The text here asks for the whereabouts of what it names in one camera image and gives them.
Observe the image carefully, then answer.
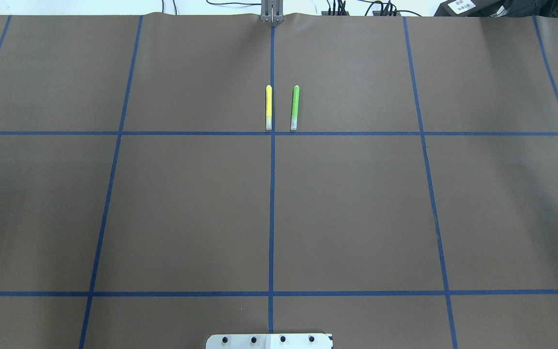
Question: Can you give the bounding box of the green highlighter pen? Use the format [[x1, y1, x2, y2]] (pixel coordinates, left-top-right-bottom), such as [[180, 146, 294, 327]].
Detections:
[[290, 85, 300, 132]]

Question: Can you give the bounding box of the yellow highlighter pen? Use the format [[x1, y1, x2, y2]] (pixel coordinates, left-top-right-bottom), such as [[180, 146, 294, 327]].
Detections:
[[265, 84, 273, 131]]

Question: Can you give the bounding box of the aluminium frame post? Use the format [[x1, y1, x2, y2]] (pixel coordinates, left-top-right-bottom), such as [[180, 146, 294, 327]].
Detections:
[[260, 0, 285, 25]]

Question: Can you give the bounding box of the white camera pillar base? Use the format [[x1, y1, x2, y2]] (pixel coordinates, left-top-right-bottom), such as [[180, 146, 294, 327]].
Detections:
[[205, 333, 334, 349]]

